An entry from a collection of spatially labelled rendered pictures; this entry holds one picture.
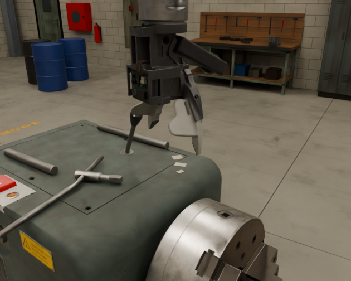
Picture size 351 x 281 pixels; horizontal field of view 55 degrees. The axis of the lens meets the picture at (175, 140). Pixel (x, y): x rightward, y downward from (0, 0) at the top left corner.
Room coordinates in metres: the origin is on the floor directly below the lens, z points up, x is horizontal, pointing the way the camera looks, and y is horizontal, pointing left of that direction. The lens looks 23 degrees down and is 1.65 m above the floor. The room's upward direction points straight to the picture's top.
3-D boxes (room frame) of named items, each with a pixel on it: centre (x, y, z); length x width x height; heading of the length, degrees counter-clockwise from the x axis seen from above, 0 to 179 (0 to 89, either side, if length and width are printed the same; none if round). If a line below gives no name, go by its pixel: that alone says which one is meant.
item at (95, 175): (0.70, 0.18, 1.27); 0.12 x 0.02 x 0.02; 77
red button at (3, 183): (0.67, 0.41, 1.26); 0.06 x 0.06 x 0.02; 53
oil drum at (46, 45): (6.74, 2.49, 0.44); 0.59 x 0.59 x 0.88
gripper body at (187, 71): (0.54, 0.02, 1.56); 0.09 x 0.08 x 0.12; 125
